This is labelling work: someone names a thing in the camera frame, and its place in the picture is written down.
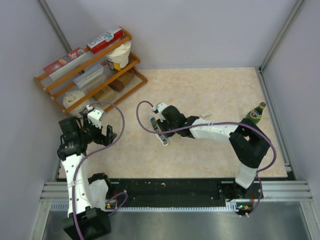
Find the dark brown box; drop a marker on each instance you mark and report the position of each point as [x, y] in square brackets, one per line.
[121, 82]

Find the red white wrap box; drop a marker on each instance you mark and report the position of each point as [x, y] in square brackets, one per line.
[66, 63]

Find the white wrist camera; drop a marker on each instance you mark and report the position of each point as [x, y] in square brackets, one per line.
[158, 108]
[95, 115]

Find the silver foil box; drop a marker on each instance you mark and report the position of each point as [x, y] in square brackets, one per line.
[90, 74]

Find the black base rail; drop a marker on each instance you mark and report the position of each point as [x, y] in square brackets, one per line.
[182, 192]

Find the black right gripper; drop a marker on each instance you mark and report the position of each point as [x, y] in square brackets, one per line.
[162, 124]

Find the small white red packet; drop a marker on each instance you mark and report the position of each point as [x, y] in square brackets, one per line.
[206, 114]

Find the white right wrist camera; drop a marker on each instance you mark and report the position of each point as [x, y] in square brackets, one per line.
[158, 108]

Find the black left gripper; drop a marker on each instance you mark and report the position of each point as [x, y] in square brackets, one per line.
[105, 140]

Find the brown cardboard box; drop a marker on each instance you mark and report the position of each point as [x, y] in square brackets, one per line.
[105, 94]

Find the green glass bottle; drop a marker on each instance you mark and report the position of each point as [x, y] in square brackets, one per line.
[255, 115]

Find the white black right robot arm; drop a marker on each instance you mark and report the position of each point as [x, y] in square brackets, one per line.
[249, 143]

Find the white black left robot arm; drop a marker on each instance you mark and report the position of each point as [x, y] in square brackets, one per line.
[86, 215]

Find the orange wooden shelf rack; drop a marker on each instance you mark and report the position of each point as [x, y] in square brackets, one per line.
[57, 89]

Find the red white foil box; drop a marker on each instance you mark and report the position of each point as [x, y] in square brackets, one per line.
[104, 40]

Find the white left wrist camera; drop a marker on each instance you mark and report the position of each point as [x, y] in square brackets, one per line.
[95, 115]

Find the light blue stapler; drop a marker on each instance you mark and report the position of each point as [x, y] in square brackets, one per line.
[157, 129]

